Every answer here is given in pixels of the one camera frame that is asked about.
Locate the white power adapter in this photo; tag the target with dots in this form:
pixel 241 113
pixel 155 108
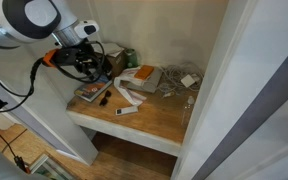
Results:
pixel 187 81

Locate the white door frame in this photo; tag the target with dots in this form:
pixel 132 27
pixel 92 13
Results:
pixel 251 45

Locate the white plastic bag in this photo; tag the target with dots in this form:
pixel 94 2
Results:
pixel 128 75

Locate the brown cardboard box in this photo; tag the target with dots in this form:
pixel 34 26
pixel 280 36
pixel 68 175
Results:
pixel 114 58

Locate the framed picture on floor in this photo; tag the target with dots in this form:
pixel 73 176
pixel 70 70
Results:
pixel 45 165

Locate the grey flat box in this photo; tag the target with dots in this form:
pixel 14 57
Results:
pixel 151 84

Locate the orange notebook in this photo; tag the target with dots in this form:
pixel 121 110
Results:
pixel 144 72

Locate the clear plastic bottle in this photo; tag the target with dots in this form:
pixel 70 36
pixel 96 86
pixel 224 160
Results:
pixel 187 111

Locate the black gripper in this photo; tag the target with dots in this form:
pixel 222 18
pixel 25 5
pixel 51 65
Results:
pixel 87 58

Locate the green glass jar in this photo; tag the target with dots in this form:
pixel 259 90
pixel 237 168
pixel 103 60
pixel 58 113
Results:
pixel 131 56

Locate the black sunglasses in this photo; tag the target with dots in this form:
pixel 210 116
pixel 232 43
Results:
pixel 104 100

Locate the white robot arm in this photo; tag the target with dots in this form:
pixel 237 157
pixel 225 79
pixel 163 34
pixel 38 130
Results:
pixel 29 21

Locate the wooden shelf with white edge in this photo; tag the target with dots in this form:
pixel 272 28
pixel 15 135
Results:
pixel 156 124

